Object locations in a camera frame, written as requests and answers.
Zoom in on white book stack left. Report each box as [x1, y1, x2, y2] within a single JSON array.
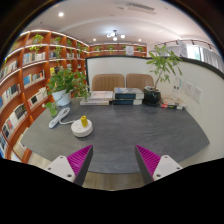
[[80, 91, 113, 105]]

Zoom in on white wall outlet plate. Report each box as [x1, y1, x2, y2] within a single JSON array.
[[193, 87, 202, 102]]

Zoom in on dark book stack centre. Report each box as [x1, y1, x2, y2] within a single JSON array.
[[113, 87, 144, 105]]

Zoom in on yellow charger plug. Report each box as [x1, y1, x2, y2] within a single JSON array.
[[80, 115, 88, 127]]

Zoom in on tall plant in black pot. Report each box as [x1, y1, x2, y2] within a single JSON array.
[[143, 45, 182, 106]]

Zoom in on right tan chair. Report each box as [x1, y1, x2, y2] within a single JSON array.
[[126, 74, 154, 90]]

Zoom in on tan chair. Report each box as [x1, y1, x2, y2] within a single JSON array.
[[126, 74, 154, 90], [91, 74, 125, 91]]

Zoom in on orange wooden bookshelf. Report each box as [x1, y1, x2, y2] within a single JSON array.
[[0, 29, 89, 162]]

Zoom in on left tan chair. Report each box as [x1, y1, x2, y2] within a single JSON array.
[[91, 74, 125, 91]]

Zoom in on green plant in white pot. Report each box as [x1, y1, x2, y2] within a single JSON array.
[[44, 68, 90, 117]]

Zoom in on round white power socket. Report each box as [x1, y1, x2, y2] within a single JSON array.
[[71, 120, 93, 137]]

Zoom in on ceiling lamp cluster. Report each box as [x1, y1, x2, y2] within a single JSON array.
[[107, 30, 125, 41]]

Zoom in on white coiled power cable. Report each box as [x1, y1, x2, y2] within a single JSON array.
[[48, 106, 75, 130]]

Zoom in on flat books by wall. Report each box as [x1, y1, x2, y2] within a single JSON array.
[[160, 95, 186, 110]]

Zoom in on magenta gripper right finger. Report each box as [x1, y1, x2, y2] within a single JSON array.
[[135, 145, 182, 185]]

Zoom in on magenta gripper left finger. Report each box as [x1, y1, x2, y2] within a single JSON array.
[[45, 145, 93, 186]]

